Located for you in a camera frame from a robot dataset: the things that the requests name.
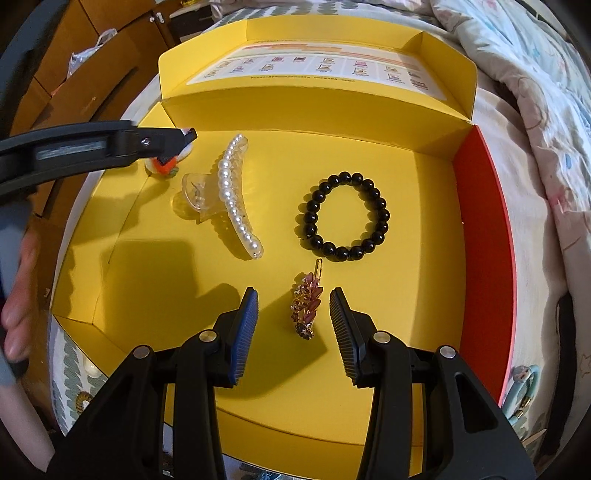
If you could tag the plastic bag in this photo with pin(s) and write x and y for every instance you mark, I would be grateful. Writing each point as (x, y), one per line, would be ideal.
(92, 50)

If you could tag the white orange plush hair clip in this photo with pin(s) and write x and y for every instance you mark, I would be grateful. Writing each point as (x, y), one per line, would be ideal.
(164, 167)

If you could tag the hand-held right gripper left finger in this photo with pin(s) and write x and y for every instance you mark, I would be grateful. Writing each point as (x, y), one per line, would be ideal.
(242, 337)

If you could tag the pearl claw hair clip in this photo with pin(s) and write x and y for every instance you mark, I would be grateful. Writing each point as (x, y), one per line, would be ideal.
(235, 203)

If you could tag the yellow cardboard box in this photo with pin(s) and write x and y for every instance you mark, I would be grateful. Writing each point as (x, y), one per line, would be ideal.
(157, 277)

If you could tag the person's left hand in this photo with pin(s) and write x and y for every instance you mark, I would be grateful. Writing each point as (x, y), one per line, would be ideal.
(27, 304)

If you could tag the printed white quilt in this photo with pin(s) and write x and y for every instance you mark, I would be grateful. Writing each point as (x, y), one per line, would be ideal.
(531, 69)

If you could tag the pink rhinestone hair clip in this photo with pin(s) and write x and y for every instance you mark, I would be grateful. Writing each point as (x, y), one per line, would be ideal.
(305, 304)

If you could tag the wooden wardrobe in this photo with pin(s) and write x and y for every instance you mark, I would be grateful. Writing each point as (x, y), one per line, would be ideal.
(60, 78)

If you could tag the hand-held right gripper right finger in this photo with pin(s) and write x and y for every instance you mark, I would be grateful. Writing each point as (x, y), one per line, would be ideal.
(344, 337)

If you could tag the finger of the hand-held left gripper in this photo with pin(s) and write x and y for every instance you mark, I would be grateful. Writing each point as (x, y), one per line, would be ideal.
(120, 143)

